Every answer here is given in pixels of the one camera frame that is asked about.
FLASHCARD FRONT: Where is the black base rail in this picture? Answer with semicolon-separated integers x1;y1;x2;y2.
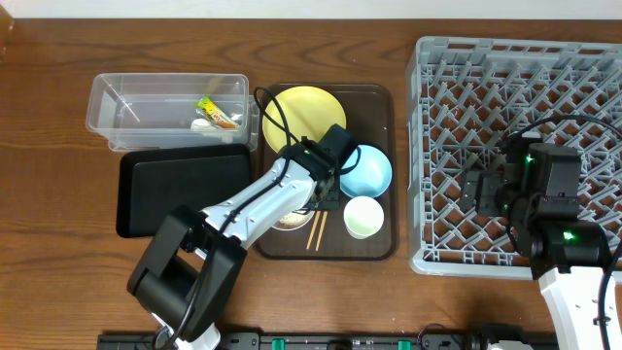
95;331;560;350

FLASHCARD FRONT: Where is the rice grains food waste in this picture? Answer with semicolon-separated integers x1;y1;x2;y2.
278;212;312;228

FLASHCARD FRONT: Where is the brown serving tray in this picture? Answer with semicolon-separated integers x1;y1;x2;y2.
254;84;398;261

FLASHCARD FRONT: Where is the clear plastic bin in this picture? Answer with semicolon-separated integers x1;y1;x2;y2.
86;73;259;152

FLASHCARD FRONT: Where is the grey dishwasher rack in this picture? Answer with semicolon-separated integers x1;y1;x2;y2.
406;37;621;280

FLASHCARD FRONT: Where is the white tissue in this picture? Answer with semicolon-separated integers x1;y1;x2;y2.
190;118;215;132

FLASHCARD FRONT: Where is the left wooden chopstick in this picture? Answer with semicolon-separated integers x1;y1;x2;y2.
306;211;322;250

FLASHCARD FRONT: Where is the white bowl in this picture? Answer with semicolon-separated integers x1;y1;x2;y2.
272;209;315;230

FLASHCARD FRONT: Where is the wooden chopstick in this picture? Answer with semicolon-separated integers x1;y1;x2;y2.
306;211;322;250
315;211;328;252

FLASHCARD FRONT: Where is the light blue bowl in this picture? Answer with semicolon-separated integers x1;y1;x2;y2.
340;145;393;197

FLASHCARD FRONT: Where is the black plastic bin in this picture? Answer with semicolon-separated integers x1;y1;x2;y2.
116;144;252;238

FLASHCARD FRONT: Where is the white cup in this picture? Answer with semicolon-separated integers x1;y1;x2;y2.
343;196;384;239

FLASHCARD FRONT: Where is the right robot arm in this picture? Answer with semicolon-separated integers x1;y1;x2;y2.
460;158;621;349

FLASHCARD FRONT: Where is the green yellow snack wrapper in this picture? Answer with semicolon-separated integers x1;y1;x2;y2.
195;96;238;129

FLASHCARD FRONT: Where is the right wooden chopstick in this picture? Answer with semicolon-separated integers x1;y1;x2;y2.
315;211;328;252

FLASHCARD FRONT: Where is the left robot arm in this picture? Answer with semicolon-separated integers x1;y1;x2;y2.
127;137;356;349

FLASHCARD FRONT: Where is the yellow plate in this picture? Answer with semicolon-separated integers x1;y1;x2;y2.
262;86;347;154

